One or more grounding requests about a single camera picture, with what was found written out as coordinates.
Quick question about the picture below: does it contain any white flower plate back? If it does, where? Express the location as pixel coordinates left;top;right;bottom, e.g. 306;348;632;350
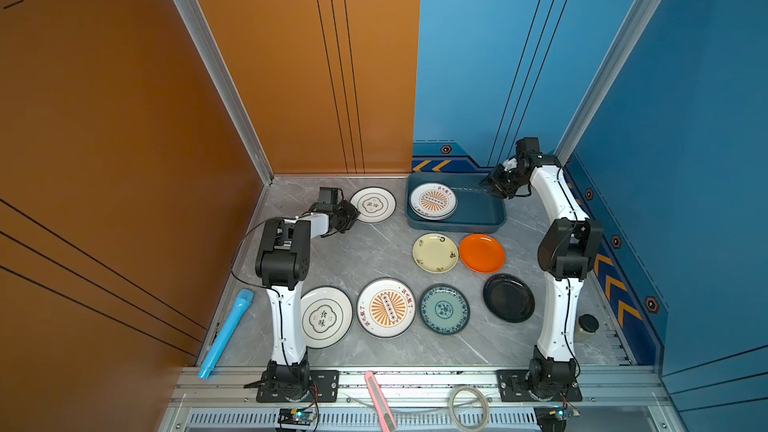
350;187;397;223

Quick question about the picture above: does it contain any sunburst plate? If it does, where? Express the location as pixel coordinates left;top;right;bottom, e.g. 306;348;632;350
355;277;417;339
409;182;458;221

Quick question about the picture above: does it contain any cream yellow plate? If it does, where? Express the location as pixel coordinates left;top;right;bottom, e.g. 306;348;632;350
412;233;460;274

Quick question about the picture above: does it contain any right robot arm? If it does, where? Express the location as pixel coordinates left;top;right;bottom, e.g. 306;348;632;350
483;154;603;400

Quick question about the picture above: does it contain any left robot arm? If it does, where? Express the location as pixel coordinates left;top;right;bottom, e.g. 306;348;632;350
255;188;358;401

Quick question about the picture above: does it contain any teal plastic bin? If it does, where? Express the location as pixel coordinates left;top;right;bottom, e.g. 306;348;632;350
405;172;507;235

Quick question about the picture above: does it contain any orange plate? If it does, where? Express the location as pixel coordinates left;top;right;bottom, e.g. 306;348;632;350
459;234;506;274

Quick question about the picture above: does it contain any large white flower plate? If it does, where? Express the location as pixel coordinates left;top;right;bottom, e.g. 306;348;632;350
301;286;353;349

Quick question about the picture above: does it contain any sunburst plate front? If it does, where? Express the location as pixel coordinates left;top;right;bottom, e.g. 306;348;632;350
355;277;417;339

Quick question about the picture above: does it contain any black plate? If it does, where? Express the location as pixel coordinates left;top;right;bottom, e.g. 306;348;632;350
482;274;535;323

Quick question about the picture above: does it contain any blue cylindrical tube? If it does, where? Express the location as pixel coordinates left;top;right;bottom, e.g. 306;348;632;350
198;289;254;379

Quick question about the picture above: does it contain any teal patterned plate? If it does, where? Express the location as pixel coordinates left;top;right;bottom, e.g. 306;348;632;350
419;284;471;335

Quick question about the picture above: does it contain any small jar black lid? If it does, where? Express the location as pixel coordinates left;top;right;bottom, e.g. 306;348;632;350
574;314;600;343

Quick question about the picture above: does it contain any pink utility knife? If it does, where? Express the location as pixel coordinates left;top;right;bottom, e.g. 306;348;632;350
364;371;397;432

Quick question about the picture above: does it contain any left circuit board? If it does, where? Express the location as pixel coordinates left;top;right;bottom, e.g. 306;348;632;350
276;408;317;431

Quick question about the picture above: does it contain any circuit board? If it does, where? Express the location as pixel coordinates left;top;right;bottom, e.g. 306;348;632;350
276;408;317;431
534;406;581;432

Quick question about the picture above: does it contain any right circuit board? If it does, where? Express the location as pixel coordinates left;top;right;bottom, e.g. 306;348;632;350
534;406;581;432

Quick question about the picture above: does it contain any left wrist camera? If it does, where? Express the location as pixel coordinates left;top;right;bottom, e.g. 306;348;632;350
315;187;343;213

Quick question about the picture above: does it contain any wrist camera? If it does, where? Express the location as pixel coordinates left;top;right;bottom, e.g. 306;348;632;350
315;187;343;213
515;137;541;161

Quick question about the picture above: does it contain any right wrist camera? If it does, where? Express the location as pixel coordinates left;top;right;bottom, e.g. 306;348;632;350
515;137;541;161

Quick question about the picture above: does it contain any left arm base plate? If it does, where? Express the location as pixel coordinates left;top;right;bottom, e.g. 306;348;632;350
256;369;339;403

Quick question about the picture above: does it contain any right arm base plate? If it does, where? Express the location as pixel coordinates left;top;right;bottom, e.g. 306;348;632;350
496;369;583;403

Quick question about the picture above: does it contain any coiled white cable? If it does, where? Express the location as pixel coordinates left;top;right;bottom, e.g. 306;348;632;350
448;386;491;432

